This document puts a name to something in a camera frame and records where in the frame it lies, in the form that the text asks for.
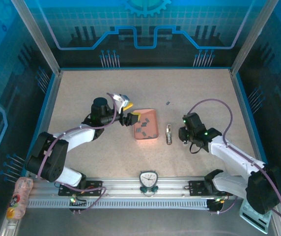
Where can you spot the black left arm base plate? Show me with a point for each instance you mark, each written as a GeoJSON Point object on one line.
{"type": "Point", "coordinates": [95, 184]}

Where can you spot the pink plastic tray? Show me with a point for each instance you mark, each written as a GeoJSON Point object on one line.
{"type": "Point", "coordinates": [151, 127]}

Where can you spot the brown and white stapler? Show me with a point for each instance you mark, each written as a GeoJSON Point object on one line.
{"type": "Point", "coordinates": [169, 135]}

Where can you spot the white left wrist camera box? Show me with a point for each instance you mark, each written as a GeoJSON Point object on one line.
{"type": "Point", "coordinates": [120, 99]}

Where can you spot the white alarm clock teal bells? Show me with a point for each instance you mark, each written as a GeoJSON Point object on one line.
{"type": "Point", "coordinates": [148, 179]}

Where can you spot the aluminium table side bar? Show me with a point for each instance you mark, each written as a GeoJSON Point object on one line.
{"type": "Point", "coordinates": [47, 118]}
{"type": "Point", "coordinates": [245, 118]}

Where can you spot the black controller box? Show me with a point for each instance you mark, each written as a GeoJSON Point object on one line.
{"type": "Point", "coordinates": [215, 205]}
{"type": "Point", "coordinates": [77, 202]}

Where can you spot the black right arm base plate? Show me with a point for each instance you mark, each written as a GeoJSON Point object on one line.
{"type": "Point", "coordinates": [195, 188]}

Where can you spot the pink plastic bottle yellow cap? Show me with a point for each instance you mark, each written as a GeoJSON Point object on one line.
{"type": "Point", "coordinates": [20, 196]}

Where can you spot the teal desk calculator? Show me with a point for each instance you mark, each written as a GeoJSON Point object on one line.
{"type": "Point", "coordinates": [253, 221]}

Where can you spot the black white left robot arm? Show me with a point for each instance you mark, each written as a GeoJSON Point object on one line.
{"type": "Point", "coordinates": [47, 157]}

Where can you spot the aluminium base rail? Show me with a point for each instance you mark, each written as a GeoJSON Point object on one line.
{"type": "Point", "coordinates": [130, 184]}

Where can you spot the aluminium frame post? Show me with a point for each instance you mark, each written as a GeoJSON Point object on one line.
{"type": "Point", "coordinates": [253, 37]}
{"type": "Point", "coordinates": [36, 37]}

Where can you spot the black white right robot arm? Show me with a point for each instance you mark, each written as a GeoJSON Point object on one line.
{"type": "Point", "coordinates": [236, 152]}

